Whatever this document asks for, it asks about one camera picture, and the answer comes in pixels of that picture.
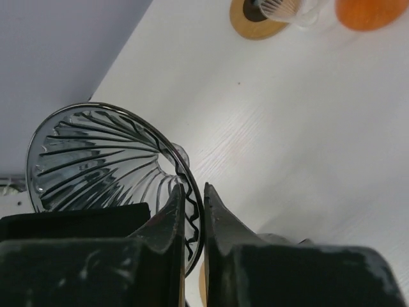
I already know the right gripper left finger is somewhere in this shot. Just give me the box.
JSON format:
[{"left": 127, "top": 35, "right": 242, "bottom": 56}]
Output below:
[{"left": 1, "top": 184, "right": 185, "bottom": 306}]

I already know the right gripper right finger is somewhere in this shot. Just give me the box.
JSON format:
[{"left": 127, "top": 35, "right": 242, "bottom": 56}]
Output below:
[{"left": 204, "top": 184, "right": 406, "bottom": 306}]

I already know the wooden ring left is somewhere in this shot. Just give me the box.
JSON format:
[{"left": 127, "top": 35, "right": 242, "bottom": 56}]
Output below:
[{"left": 229, "top": 0, "right": 290, "bottom": 41}]

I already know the grey glass server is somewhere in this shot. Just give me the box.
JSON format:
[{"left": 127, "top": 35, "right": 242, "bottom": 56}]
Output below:
[{"left": 253, "top": 0, "right": 328, "bottom": 28}]

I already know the grey ribbed glass dripper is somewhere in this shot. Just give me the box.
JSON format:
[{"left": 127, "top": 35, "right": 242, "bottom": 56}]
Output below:
[{"left": 26, "top": 102, "right": 204, "bottom": 273}]

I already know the wooden ring with hole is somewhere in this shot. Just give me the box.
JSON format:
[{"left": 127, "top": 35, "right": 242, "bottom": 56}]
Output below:
[{"left": 197, "top": 260, "right": 208, "bottom": 307}]

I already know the orange glass beaker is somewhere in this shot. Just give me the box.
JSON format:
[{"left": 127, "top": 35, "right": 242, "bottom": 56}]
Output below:
[{"left": 334, "top": 0, "right": 408, "bottom": 31}]

